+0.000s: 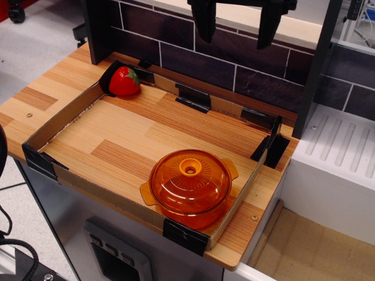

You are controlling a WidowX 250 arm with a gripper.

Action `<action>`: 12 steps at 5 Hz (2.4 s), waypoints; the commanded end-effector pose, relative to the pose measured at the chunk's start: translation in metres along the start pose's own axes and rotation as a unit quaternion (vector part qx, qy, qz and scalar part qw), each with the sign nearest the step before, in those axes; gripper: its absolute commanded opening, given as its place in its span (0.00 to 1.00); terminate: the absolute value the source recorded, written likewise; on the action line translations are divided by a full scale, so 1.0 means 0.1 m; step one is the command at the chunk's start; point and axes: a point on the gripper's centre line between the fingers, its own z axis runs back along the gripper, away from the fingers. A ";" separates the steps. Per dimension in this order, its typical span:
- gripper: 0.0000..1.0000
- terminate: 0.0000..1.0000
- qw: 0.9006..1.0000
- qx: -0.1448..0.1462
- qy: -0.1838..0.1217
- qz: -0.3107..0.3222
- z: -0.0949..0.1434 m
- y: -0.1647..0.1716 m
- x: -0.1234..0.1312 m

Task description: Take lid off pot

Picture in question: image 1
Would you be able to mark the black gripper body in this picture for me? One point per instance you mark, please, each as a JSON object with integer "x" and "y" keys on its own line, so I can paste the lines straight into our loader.
{"x": 285, "y": 4}

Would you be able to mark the dark grey shelf post right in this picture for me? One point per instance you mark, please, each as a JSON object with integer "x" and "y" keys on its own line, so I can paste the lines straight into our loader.
{"x": 307, "y": 105}

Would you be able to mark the orange transparent pot lid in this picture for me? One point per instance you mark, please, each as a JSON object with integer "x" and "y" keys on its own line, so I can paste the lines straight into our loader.
{"x": 191, "y": 181}

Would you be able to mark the dark grey shelf post left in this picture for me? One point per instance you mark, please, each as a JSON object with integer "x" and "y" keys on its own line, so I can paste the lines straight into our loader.
{"x": 97, "y": 15}

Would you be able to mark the red toy strawberry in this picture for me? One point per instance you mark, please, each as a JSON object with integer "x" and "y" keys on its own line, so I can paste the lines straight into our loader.
{"x": 124, "y": 82}

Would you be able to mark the black caster wheel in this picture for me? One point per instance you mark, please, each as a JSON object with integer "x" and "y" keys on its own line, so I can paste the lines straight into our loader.
{"x": 16, "y": 14}

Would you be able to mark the cardboard fence with black tape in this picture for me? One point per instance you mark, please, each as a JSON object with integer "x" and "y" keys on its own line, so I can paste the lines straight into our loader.
{"x": 105, "y": 147}

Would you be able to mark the white toy sink drainboard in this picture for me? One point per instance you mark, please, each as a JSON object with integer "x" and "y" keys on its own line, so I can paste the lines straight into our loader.
{"x": 330, "y": 178}

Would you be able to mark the dark grey shelf post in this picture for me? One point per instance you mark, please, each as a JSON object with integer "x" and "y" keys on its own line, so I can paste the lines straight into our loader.
{"x": 307, "y": 105}
{"x": 97, "y": 15}

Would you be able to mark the orange transparent pot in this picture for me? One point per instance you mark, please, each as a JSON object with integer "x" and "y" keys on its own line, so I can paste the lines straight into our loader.
{"x": 194, "y": 221}

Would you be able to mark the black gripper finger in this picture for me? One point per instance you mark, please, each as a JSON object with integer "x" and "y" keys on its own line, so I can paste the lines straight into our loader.
{"x": 205, "y": 19}
{"x": 269, "y": 21}

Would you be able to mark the light wooden shelf board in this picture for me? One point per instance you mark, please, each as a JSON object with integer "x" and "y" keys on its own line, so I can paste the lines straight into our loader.
{"x": 291, "y": 30}

